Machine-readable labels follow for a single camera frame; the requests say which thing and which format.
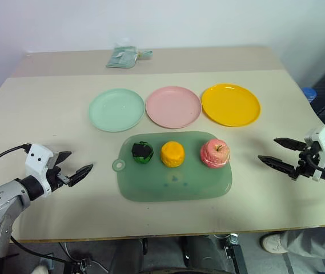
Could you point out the white sneaker with grey sole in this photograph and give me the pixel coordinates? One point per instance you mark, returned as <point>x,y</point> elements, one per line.
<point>273,243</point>

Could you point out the translucent green cutting board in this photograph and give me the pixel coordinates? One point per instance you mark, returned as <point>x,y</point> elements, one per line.
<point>179,185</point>

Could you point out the mint green plate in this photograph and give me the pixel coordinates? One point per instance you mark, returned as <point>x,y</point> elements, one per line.
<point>116,109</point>

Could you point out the clear bag with green contents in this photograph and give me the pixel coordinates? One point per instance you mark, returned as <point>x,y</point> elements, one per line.
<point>122,58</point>

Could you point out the pink toy apple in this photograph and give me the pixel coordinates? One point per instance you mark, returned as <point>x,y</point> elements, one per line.
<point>215,154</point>

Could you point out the black metal table leg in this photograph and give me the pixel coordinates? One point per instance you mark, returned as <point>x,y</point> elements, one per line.
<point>235,254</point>

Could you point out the white shoe tip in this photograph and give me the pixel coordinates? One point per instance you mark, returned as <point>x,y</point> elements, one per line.
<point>40,269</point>

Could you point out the pink plate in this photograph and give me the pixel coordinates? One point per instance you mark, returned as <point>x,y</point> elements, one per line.
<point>173,107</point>

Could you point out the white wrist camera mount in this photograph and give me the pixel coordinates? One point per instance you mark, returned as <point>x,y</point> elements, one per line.
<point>38,160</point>
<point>323,140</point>

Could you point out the orange toy fruit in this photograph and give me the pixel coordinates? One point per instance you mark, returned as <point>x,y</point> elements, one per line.
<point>173,154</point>

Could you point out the dark green toy vegetable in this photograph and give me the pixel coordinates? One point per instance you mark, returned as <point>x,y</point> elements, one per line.
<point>142,152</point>

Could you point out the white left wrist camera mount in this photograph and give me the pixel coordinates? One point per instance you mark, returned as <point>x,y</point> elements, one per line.
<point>38,160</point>

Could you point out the small green packet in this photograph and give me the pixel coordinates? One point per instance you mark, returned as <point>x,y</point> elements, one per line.
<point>145,54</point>

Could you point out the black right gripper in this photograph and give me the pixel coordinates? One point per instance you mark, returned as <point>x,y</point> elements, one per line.
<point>308,162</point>

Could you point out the grey trouser leg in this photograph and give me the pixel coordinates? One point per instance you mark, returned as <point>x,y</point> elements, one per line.
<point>313,251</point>

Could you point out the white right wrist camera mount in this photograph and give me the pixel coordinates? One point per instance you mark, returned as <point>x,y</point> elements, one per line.
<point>323,140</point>

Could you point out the yellow plate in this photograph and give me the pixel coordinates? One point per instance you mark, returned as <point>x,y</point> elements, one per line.
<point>230,104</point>

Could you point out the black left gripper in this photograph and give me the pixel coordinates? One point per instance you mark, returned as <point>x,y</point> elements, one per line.
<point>55,177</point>

